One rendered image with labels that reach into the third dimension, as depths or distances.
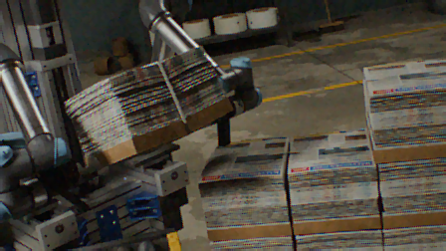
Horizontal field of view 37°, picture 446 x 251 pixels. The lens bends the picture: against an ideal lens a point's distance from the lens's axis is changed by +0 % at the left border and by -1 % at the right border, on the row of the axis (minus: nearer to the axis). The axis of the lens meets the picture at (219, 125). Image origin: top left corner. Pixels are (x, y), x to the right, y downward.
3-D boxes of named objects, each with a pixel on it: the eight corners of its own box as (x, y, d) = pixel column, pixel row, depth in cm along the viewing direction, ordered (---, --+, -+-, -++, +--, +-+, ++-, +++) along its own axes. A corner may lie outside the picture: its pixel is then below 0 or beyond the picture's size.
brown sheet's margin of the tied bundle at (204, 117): (182, 130, 226) (176, 119, 226) (234, 109, 204) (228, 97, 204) (147, 148, 216) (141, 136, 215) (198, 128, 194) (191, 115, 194)
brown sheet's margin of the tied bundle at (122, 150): (130, 156, 211) (125, 143, 211) (180, 136, 189) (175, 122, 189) (89, 172, 201) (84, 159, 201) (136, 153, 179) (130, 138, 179)
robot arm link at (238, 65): (237, 64, 227) (241, 95, 230) (255, 56, 235) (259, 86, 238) (219, 64, 232) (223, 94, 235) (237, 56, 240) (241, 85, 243)
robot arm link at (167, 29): (131, -12, 229) (227, 85, 218) (152, -17, 238) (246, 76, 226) (119, 13, 237) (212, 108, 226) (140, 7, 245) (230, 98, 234)
